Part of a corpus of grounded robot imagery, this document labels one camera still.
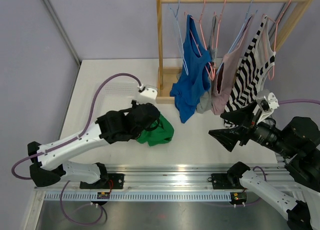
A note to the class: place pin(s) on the wooden clothes rack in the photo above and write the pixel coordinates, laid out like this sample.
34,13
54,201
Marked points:
165,76

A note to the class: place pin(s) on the aluminium mounting rail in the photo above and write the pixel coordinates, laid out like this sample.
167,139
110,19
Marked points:
194,177

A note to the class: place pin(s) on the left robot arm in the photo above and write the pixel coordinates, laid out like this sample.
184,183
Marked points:
51,162

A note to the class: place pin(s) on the blue tank top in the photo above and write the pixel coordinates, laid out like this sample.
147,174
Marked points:
188,90

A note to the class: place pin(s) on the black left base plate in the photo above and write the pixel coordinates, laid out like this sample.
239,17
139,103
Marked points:
115,181

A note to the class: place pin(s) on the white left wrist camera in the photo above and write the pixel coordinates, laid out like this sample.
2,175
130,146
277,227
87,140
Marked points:
146,94

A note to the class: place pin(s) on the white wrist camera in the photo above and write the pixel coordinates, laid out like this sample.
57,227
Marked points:
267,103
146,94

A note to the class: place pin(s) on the green tank top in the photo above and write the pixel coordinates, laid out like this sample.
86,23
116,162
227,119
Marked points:
161,135

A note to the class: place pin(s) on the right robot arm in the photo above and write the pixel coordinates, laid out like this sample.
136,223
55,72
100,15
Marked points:
299,142

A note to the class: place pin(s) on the black white striped tank top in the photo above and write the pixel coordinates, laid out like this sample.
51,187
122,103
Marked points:
253,70

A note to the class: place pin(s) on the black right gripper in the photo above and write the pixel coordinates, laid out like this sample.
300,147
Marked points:
228,137

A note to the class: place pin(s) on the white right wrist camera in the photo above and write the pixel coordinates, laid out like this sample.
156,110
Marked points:
267,103

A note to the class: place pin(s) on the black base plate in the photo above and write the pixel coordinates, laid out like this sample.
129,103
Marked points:
115,181
223,181

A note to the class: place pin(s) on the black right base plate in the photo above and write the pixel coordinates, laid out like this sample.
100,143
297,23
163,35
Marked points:
223,181

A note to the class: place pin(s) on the white plastic basket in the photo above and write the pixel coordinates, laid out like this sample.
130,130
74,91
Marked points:
115,96

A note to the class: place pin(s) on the mauve tank top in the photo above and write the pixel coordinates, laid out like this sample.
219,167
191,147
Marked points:
224,80

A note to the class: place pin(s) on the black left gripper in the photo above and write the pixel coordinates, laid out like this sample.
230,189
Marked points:
134,104

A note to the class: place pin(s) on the white slotted cable duct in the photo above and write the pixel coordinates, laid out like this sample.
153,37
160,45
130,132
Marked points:
193,196

